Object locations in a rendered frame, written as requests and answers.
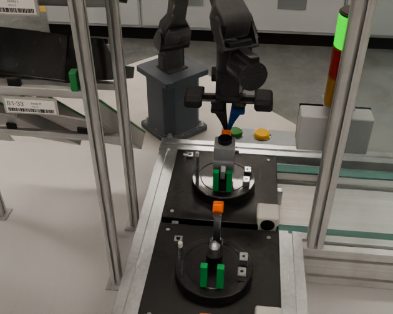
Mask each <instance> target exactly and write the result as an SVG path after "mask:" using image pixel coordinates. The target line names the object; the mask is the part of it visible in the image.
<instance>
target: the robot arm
mask: <svg viewBox="0 0 393 314"><path fill-rule="evenodd" d="M210 4H211V11H210V16H209V18H210V27H211V31H212V33H213V36H214V38H213V40H214V41H215V42H216V67H212V68H211V81H212V82H216V90H215V93H206V92H205V88H204V87H203V86H193V85H189V86H188V87H187V89H186V92H185V96H184V106H185V107H187V108H200V107H201V106H202V102H211V113H215V114H216V116H217V117H218V119H219V120H220V121H221V124H222V126H223V129H224V130H231V128H232V126H233V124H234V122H235V121H236V119H237V118H238V117H239V116H240V115H244V114H245V106H246V104H254V109H255V110H256V111H257V112H271V111H272V110H273V92H272V91H271V90H266V89H258V88H260V87H261V86H262V85H263V84H264V83H265V81H266V79H267V76H268V72H267V69H266V67H265V66H264V65H263V64H262V63H261V62H260V57H259V56H258V55H257V54H255V53H253V52H252V48H255V47H259V42H258V38H259V35H258V32H257V30H256V26H255V23H254V20H253V16H252V15H251V13H250V11H249V9H248V8H247V6H246V4H245V2H244V0H210ZM187 7H188V0H168V9H167V13H166V15H164V17H163V18H162V19H161V20H160V22H159V26H158V30H157V31H156V33H155V35H154V37H153V43H154V46H155V48H156V49H157V50H158V51H159V54H158V64H157V67H158V68H159V69H161V70H163V71H164V72H166V73H167V74H174V73H176V72H179V71H181V70H185V69H187V68H188V66H187V65H185V60H184V48H186V47H189V45H190V38H191V30H190V26H189V25H188V23H187V20H186V14H187ZM243 36H248V37H249V39H242V40H237V39H235V38H237V37H243ZM244 90H248V91H254V90H255V95H246V94H245V93H243V91H244ZM226 103H232V104H231V111H230V117H229V121H228V120H227V114H226Z"/></svg>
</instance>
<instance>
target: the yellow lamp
mask: <svg viewBox="0 0 393 314"><path fill-rule="evenodd" d="M335 84H336V80H334V79H333V78H331V77H330V76H329V74H328V76H327V82H326V89H325V93H324V103H325V104H326V105H327V106H329V107H331V104H332V98H333V94H334V88H335Z"/></svg>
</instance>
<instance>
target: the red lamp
mask: <svg viewBox="0 0 393 314"><path fill-rule="evenodd" d="M340 58H341V50H339V49H337V48H336V47H335V46H334V45H333V47H332V54H331V61H330V65H329V72H328V74H329V76H330V77H331V78H332V79H334V80H336V78H337V71H338V68H339V61H340Z"/></svg>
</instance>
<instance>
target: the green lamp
mask: <svg viewBox="0 0 393 314"><path fill-rule="evenodd" d="M346 25H347V18H346V17H343V16H342V15H341V14H340V13H339V15H338V19H337V26H336V32H335V36H334V46H335V47H336V48H337V49H339V50H342V45H343V41H344V35H345V31H346Z"/></svg>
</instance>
